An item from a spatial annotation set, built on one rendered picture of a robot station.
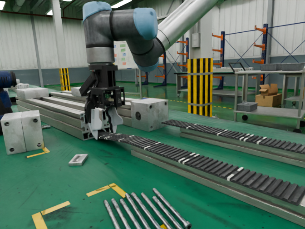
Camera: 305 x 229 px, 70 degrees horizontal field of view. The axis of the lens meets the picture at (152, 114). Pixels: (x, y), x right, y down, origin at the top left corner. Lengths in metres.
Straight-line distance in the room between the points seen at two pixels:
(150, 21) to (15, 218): 0.47
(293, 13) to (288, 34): 0.62
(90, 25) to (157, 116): 0.35
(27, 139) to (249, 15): 8.89
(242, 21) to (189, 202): 9.05
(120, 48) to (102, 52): 6.04
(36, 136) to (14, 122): 0.06
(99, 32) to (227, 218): 0.49
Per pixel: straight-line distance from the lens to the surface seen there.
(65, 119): 0.80
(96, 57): 0.60
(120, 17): 0.59
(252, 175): 0.40
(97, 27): 0.60
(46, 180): 0.50
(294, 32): 8.49
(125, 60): 6.52
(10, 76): 0.92
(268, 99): 5.58
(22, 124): 0.67
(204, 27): 3.97
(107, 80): 0.58
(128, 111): 0.79
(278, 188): 0.38
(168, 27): 0.71
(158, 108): 0.74
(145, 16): 0.57
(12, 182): 0.53
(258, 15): 9.01
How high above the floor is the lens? 0.99
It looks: 12 degrees down
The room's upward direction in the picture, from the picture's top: 2 degrees counter-clockwise
